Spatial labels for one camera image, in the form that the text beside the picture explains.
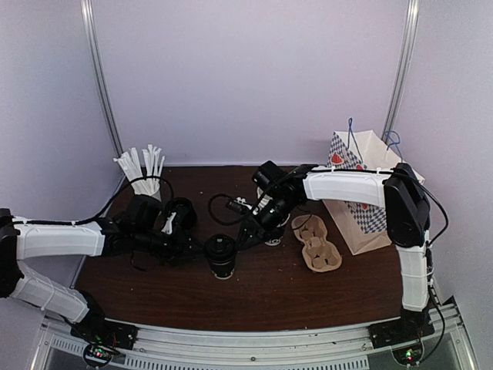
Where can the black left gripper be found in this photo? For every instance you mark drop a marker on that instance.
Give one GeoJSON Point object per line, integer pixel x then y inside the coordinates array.
{"type": "Point", "coordinates": [180, 250]}

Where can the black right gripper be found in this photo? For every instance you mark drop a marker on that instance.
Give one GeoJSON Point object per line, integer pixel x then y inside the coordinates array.
{"type": "Point", "coordinates": [259, 233]}

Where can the black plastic cup lid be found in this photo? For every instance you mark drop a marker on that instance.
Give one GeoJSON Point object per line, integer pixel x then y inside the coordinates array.
{"type": "Point", "coordinates": [220, 248]}

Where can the paper cups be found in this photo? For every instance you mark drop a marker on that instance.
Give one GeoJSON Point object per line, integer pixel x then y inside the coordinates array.
{"type": "Point", "coordinates": [276, 234]}

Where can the cardboard cup carrier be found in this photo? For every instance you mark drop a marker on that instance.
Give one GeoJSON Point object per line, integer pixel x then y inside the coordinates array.
{"type": "Point", "coordinates": [319, 254]}

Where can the blue checkered paper bag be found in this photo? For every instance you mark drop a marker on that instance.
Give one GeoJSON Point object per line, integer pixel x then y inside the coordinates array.
{"type": "Point", "coordinates": [362, 226]}

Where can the black white paper cup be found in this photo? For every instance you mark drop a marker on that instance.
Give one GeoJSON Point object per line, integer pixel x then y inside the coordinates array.
{"type": "Point", "coordinates": [222, 269]}

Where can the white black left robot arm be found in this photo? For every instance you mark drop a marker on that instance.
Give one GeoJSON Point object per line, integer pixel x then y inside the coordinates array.
{"type": "Point", "coordinates": [147, 226]}

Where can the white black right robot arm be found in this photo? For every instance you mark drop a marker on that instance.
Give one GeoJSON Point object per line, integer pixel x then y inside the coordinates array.
{"type": "Point", "coordinates": [397, 191]}

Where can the black lid stack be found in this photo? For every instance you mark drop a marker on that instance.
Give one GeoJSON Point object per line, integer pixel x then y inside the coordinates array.
{"type": "Point", "coordinates": [181, 214]}

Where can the white paper straw cup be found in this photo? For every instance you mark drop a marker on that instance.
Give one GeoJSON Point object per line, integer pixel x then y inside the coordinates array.
{"type": "Point", "coordinates": [148, 190]}

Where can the aluminium table front rail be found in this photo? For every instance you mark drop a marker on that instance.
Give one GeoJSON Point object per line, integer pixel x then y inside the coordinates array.
{"type": "Point", "coordinates": [344, 347]}

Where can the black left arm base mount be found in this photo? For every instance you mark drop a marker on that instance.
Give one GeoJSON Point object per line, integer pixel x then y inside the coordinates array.
{"type": "Point", "coordinates": [95, 329]}

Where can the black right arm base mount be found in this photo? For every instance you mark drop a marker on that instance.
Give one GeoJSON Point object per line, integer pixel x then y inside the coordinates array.
{"type": "Point", "coordinates": [398, 333]}

